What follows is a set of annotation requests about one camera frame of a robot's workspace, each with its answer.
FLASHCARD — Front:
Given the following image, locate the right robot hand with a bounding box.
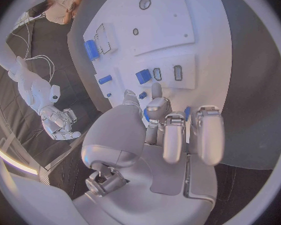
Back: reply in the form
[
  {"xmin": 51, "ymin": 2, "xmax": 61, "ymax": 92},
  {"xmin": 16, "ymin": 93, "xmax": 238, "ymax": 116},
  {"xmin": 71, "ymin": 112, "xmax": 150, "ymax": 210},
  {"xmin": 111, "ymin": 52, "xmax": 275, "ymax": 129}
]
[{"xmin": 38, "ymin": 104, "xmax": 82, "ymax": 141}]

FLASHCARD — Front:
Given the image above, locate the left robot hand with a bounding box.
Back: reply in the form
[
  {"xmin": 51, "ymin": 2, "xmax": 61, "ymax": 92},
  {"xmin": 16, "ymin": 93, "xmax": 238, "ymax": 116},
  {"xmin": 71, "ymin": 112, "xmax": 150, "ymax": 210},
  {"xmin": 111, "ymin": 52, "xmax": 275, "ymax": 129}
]
[{"xmin": 71, "ymin": 81, "xmax": 227, "ymax": 225}]

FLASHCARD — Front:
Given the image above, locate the blue gear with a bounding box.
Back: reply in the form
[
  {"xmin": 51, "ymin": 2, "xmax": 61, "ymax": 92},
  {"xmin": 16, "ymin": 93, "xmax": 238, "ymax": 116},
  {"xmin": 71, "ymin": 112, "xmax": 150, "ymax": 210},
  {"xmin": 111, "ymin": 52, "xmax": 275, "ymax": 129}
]
[{"xmin": 143, "ymin": 106, "xmax": 192, "ymax": 123}]

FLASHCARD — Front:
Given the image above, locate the white task board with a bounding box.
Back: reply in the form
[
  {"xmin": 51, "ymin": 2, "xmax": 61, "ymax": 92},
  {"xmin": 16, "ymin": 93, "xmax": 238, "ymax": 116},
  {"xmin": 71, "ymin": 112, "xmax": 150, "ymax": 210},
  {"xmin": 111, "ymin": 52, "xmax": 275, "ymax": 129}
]
[{"xmin": 66, "ymin": 0, "xmax": 233, "ymax": 126}]

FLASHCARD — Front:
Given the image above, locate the short blue cylinder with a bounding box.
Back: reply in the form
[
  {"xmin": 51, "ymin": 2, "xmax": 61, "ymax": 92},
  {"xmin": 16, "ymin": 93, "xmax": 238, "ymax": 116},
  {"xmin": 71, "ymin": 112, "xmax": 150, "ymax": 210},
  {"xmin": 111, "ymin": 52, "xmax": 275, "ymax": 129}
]
[{"xmin": 98, "ymin": 74, "xmax": 113, "ymax": 85}]

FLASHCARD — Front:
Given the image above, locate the large blue cylinder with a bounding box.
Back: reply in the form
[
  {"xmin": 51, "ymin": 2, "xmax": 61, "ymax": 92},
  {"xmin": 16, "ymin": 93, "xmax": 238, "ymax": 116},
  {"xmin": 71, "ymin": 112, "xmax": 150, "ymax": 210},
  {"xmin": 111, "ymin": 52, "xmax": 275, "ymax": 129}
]
[{"xmin": 83, "ymin": 39, "xmax": 101, "ymax": 61}]

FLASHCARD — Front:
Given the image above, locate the blue block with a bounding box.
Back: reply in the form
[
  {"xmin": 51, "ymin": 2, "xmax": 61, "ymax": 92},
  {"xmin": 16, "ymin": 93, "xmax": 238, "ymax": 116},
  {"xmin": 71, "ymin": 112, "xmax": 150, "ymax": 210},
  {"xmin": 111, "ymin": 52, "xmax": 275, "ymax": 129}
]
[{"xmin": 134, "ymin": 69, "xmax": 153, "ymax": 85}]

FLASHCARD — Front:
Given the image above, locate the person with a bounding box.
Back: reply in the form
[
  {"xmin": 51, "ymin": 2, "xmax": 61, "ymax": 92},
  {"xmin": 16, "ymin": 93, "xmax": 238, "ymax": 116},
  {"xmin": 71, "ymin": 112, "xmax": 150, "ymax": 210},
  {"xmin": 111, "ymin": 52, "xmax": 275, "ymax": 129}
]
[{"xmin": 26, "ymin": 0, "xmax": 92, "ymax": 26}]

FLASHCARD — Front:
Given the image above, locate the white cable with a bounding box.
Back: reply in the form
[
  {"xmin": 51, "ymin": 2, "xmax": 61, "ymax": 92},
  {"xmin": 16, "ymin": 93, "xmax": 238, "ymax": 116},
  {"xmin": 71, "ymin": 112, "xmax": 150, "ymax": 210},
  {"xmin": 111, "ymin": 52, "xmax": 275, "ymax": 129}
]
[
  {"xmin": 24, "ymin": 54, "xmax": 56, "ymax": 84},
  {"xmin": 10, "ymin": 19, "xmax": 32, "ymax": 60}
]

